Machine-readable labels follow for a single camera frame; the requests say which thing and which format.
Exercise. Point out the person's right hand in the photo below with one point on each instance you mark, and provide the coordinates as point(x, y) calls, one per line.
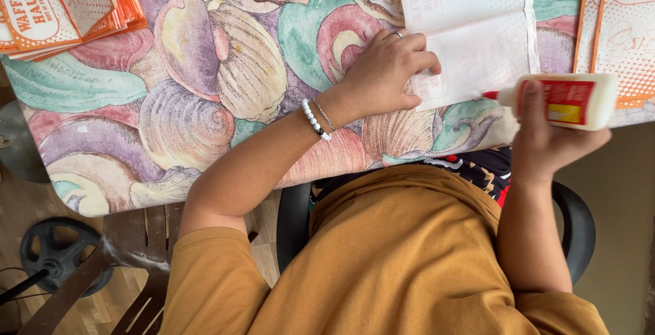
point(537, 145)

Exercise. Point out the person's left hand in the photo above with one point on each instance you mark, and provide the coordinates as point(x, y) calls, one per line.
point(378, 79)

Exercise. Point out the white glue bottle red label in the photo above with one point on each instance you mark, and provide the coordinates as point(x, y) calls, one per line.
point(573, 99)

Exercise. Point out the white paper bag sheet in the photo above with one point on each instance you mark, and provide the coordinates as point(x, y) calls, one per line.
point(476, 33)

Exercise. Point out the black patterned shorts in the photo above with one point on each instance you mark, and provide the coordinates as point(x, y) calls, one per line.
point(476, 171)

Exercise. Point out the orange printed paper bag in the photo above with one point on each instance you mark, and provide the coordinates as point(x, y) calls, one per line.
point(583, 23)
point(629, 38)

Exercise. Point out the black office chair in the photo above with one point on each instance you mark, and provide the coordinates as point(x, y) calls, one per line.
point(291, 222)

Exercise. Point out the seashell pattern tablecloth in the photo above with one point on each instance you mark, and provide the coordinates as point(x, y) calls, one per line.
point(204, 94)

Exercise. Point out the mustard yellow shirt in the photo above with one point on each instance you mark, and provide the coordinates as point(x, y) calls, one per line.
point(399, 263)

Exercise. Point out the brown wooden chair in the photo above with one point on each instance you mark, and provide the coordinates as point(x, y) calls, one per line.
point(138, 253)

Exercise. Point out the stack of orange printed bags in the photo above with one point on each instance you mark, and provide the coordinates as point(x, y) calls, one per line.
point(46, 12)

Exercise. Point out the black round stand base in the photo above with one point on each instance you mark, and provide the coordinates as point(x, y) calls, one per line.
point(56, 253)

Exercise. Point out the grey round stool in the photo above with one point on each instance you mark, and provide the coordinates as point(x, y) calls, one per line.
point(18, 143)

